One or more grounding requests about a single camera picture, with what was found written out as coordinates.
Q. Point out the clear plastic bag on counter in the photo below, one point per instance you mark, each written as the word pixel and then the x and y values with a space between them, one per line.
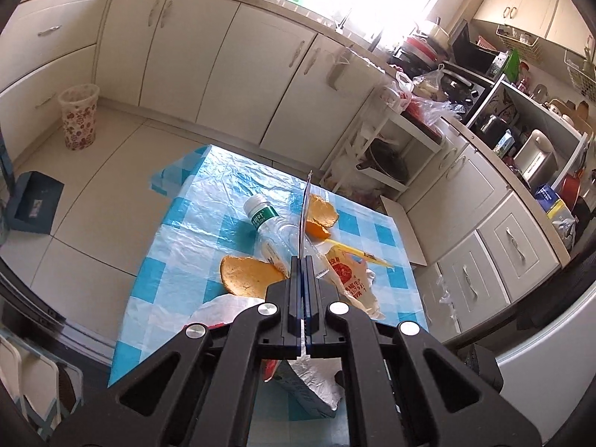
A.
pixel 426 99

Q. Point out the yellow snack wrapper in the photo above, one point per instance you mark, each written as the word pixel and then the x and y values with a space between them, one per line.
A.
pixel 359 253

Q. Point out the floral patterned waste basket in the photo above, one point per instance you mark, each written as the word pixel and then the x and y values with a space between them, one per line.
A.
pixel 78 115

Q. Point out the white kitchen counter shelf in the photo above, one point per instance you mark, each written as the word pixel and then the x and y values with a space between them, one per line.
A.
pixel 506 118

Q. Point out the white paper towel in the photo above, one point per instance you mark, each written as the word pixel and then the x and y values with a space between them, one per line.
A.
pixel 222 310

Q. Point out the white red printed food bag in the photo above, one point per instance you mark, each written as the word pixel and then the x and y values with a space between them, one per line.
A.
pixel 353 278

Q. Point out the blue dustpan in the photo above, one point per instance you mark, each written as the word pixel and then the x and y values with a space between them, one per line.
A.
pixel 33 203

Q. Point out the black microwave oven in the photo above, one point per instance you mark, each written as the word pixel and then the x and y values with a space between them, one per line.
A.
pixel 469 55

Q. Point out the red saucepan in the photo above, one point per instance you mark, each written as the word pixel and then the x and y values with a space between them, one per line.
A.
pixel 569 190

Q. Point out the white refrigerator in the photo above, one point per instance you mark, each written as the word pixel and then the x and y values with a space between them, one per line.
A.
pixel 546 375

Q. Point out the blue silver foil wrapper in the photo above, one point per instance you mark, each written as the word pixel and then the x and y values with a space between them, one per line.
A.
pixel 310 381

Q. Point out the black frying pan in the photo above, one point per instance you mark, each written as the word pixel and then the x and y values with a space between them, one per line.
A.
pixel 381 156

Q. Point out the white electric kettle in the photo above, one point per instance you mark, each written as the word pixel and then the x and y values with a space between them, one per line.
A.
pixel 537 159

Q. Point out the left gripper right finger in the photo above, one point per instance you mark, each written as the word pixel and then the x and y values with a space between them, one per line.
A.
pixel 402 386

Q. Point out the small orange peel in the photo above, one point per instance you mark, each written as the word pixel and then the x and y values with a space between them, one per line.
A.
pixel 321 217

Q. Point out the clear plastic water bottle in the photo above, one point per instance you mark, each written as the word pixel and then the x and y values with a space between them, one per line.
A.
pixel 278 238

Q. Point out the large orange peel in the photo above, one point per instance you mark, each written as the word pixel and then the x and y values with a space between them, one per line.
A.
pixel 248 277

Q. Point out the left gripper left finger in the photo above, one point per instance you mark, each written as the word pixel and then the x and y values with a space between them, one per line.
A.
pixel 199 388

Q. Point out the small white wooden stool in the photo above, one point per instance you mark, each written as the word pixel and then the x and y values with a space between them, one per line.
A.
pixel 411 244

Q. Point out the white storage rack shelf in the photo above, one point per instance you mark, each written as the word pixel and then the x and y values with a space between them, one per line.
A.
pixel 381 117

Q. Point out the blue checkered plastic tablecloth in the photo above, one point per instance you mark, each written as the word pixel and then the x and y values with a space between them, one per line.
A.
pixel 206 221

